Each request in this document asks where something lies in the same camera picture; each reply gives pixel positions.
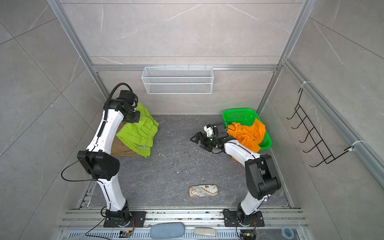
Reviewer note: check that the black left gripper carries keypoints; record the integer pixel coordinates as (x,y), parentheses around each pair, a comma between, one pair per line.
(135,119)

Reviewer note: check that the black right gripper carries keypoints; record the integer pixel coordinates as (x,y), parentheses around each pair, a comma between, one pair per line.
(200,135)

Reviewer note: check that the lime green shorts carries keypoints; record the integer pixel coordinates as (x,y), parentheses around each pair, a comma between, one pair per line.
(139,137)

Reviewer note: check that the tan khaki shorts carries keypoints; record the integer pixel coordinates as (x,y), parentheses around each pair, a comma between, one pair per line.
(119,149)

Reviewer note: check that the orange shorts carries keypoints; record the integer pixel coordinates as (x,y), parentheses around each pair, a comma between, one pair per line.
(249,137)

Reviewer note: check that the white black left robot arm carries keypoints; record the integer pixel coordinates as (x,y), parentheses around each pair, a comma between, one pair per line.
(120,107)

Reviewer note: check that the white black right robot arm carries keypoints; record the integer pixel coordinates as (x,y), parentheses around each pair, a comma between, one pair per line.
(262,177)

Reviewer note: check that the green plastic basket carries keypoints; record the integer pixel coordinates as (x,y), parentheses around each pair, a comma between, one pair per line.
(245,117)

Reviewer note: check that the patterned folded cloth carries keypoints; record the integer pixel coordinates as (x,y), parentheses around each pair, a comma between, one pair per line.
(202,191)

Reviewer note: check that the blue grey oval pad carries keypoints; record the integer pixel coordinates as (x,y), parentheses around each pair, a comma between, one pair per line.
(166,231)

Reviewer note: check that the small electronics board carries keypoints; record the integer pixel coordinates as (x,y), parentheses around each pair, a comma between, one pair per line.
(126,234)

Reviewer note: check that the blue tape roll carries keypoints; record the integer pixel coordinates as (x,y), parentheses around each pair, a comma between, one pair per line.
(288,233)

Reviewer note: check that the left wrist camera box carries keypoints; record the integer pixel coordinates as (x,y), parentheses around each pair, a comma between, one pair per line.
(129,96)

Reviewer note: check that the white wire mesh basket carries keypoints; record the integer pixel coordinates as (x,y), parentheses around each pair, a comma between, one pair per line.
(178,80)

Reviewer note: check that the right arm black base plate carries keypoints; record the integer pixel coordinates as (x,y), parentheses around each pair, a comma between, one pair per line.
(237,218)

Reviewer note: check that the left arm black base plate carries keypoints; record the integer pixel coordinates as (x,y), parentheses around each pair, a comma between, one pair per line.
(132,219)

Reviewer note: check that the black wire hook rack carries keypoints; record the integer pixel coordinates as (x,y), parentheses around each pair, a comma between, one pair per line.
(314,136)

